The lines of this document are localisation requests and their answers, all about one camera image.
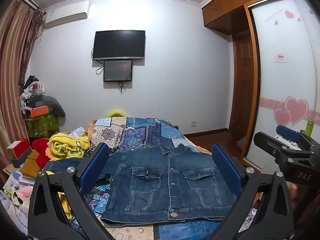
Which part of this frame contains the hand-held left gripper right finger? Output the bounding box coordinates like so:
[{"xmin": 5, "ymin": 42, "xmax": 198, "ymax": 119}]
[{"xmin": 211, "ymin": 143, "xmax": 296, "ymax": 240}]

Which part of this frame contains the red plush toy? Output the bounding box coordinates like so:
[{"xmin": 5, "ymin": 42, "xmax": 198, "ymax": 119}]
[{"xmin": 31, "ymin": 138, "xmax": 52, "ymax": 168}]

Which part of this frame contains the white air conditioner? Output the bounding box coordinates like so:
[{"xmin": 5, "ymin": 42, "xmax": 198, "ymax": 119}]
[{"xmin": 44, "ymin": 0, "xmax": 90, "ymax": 29}]

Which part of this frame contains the pale purple cloth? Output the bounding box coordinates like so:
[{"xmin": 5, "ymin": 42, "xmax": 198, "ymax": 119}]
[{"xmin": 236, "ymin": 136, "xmax": 247, "ymax": 151}]

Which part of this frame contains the pile of papers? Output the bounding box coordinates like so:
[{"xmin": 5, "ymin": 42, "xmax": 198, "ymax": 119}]
[{"xmin": 3, "ymin": 169, "xmax": 36, "ymax": 198}]

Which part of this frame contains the blue patchwork bedspread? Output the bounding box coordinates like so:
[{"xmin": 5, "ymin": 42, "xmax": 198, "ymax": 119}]
[{"xmin": 57, "ymin": 116, "xmax": 250, "ymax": 240}]

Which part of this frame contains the brown cardboard box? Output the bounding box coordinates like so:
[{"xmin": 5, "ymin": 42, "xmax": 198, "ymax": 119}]
[{"xmin": 19, "ymin": 152, "xmax": 43, "ymax": 178}]

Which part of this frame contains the red box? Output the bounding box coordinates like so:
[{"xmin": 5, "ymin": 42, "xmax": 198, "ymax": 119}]
[{"xmin": 7, "ymin": 137, "xmax": 31, "ymax": 158}]

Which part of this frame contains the yellow plush toy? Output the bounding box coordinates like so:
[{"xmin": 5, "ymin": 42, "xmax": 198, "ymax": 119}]
[{"xmin": 106, "ymin": 109, "xmax": 127, "ymax": 118}]

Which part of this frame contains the blue denim jacket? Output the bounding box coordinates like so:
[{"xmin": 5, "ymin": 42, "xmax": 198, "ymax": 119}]
[{"xmin": 45, "ymin": 145, "xmax": 238, "ymax": 228}]

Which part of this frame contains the pile of clothes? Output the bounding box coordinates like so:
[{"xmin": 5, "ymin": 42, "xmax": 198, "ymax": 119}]
[{"xmin": 20, "ymin": 75, "xmax": 67, "ymax": 138}]

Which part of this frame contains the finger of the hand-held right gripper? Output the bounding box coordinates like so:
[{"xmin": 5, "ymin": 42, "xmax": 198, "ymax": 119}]
[
  {"xmin": 253, "ymin": 131, "xmax": 316, "ymax": 161},
  {"xmin": 276, "ymin": 124, "xmax": 320, "ymax": 154}
]

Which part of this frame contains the orange box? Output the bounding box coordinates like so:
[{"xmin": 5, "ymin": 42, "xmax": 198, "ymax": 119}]
[{"xmin": 30, "ymin": 106, "xmax": 49, "ymax": 118}]

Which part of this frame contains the black wall television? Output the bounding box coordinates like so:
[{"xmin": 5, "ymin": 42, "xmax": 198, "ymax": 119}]
[{"xmin": 92, "ymin": 30, "xmax": 146, "ymax": 61}]

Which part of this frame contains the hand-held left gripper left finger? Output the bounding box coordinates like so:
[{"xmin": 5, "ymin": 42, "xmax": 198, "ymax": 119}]
[{"xmin": 27, "ymin": 142, "xmax": 118, "ymax": 240}]

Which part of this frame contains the small black wall monitor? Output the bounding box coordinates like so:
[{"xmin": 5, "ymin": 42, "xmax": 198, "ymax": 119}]
[{"xmin": 103, "ymin": 59, "xmax": 133, "ymax": 82}]

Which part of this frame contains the beige blanket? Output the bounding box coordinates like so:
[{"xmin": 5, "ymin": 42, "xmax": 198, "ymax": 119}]
[{"xmin": 184, "ymin": 134, "xmax": 213, "ymax": 155}]

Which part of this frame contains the brown wooden door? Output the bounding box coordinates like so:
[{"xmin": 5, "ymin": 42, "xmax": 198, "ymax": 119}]
[{"xmin": 232, "ymin": 34, "xmax": 253, "ymax": 131}]

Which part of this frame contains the wooden wardrobe with heart door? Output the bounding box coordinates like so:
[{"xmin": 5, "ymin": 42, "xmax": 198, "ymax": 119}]
[{"xmin": 201, "ymin": 0, "xmax": 320, "ymax": 175}]

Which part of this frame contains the yellow printed blanket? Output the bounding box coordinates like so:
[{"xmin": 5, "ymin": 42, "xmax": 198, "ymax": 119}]
[{"xmin": 49, "ymin": 131, "xmax": 90, "ymax": 159}]

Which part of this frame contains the striped brown curtain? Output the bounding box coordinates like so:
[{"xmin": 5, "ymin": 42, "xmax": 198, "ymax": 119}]
[{"xmin": 0, "ymin": 0, "xmax": 46, "ymax": 183}]

